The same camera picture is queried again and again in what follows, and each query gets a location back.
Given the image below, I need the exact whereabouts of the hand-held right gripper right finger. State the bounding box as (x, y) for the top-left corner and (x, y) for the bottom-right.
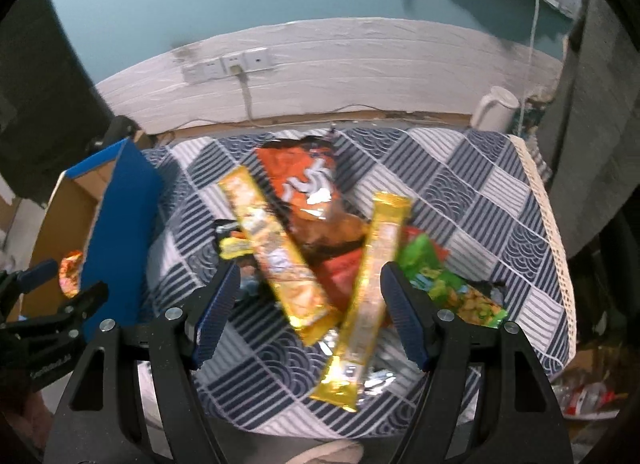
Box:
(380, 261), (573, 464)

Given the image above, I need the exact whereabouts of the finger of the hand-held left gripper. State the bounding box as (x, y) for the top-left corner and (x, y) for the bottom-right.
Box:
(0, 259), (59, 296)
(0, 282), (110, 346)

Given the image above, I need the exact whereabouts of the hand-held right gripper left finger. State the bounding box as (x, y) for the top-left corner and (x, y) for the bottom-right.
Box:
(50, 260), (242, 464)

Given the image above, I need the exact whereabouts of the green snack bag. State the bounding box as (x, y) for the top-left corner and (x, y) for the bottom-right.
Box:
(397, 234), (509, 328)

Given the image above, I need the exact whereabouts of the long yellow snack packet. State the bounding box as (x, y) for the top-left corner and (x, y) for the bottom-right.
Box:
(217, 167), (341, 346)
(309, 191), (412, 412)

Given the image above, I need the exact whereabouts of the blue-edged cardboard box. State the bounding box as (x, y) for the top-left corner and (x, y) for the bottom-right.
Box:
(22, 138), (165, 341)

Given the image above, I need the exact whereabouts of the orange octopus-print snack bag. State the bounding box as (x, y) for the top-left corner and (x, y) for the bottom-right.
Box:
(254, 128), (370, 266)

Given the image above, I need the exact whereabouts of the shiny orange packet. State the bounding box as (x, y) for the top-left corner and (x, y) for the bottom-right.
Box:
(58, 250), (84, 299)

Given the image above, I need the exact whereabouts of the small yellow black packet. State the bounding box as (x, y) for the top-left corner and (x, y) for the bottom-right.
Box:
(214, 219), (258, 261)

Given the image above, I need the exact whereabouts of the red snack packet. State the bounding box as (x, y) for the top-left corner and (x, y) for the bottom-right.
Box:
(314, 225), (451, 316)

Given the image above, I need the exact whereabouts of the blue white patterned tablecloth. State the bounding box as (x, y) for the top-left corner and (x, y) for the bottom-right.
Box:
(135, 126), (577, 437)

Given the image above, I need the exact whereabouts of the black round device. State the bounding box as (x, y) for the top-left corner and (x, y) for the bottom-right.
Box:
(87, 115), (137, 155)

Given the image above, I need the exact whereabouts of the large black cabinet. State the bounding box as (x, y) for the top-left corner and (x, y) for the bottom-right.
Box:
(0, 0), (115, 205)

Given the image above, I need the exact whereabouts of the crumpled plastic packaging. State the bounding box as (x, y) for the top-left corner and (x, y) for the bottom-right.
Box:
(552, 369), (628, 422)

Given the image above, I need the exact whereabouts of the white cup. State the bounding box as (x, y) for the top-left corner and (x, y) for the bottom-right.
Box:
(470, 86), (521, 132)

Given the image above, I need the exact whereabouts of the grey fabric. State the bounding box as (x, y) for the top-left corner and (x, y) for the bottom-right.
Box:
(537, 0), (640, 265)

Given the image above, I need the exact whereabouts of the grey power cable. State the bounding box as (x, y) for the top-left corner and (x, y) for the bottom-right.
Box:
(229, 62), (254, 121)

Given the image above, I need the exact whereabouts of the white wall socket with plug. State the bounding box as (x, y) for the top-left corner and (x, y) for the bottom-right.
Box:
(220, 53), (248, 77)

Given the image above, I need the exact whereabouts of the white single-hole wall socket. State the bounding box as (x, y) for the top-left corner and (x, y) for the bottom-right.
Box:
(245, 47), (277, 71)

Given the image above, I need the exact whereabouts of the white hanging cord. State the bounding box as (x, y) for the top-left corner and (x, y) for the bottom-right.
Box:
(517, 0), (542, 137)

